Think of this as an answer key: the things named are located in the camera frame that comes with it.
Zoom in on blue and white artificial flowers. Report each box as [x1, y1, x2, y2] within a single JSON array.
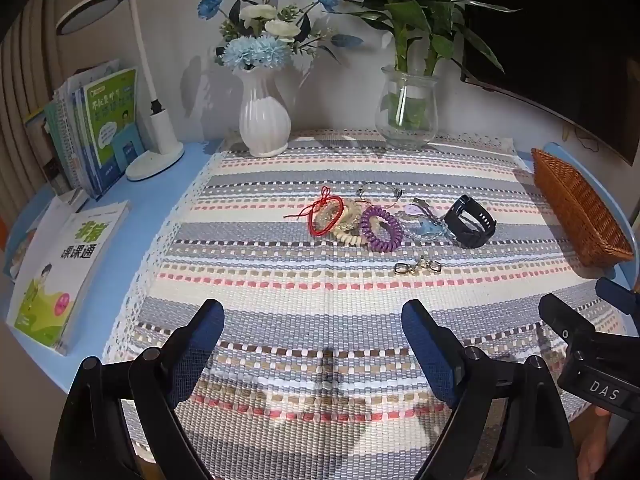
[[197, 0, 363, 73]]

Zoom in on silver bangle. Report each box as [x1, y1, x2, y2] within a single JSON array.
[[356, 181, 405, 206]]

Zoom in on white desk lamp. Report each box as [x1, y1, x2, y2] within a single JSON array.
[[55, 0, 186, 182]]

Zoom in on cream coil hair tie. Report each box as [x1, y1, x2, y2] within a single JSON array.
[[327, 200, 368, 248]]

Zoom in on row of standing books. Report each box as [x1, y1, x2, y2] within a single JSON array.
[[22, 57, 138, 201]]

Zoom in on clear glass vase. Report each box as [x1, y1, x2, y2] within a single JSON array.
[[376, 66, 441, 150]]

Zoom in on brown wicker basket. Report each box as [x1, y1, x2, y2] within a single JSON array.
[[531, 147, 635, 269]]

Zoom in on green and white workbook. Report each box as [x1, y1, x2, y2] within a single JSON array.
[[6, 200, 131, 357]]

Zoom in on clear bead bracelet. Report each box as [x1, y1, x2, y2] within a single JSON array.
[[315, 204, 351, 233]]

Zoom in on person's right hand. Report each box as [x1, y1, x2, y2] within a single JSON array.
[[582, 402, 640, 480]]

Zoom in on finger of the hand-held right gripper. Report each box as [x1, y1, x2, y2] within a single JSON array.
[[539, 292, 596, 356], [595, 277, 640, 336]]

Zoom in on white ribbed vase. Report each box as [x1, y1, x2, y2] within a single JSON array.
[[238, 67, 292, 158]]

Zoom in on black wristwatch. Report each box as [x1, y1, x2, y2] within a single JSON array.
[[444, 194, 497, 249]]

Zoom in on purple coil hair tie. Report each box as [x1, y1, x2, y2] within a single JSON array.
[[359, 205, 403, 252]]

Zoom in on red string bracelet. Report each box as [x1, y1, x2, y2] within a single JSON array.
[[284, 186, 346, 237]]

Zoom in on striped woven table mat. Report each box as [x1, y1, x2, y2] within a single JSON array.
[[102, 129, 628, 466]]

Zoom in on black flat screen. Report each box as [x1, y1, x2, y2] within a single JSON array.
[[462, 0, 640, 166]]

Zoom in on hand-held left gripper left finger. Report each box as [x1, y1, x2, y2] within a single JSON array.
[[49, 299, 225, 480]]

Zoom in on glass vase with bamboo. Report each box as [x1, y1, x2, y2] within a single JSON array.
[[322, 0, 523, 131]]

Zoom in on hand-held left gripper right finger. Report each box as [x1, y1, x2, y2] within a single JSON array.
[[401, 299, 583, 480]]

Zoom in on thin colourful book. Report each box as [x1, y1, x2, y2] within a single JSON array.
[[2, 227, 38, 281]]

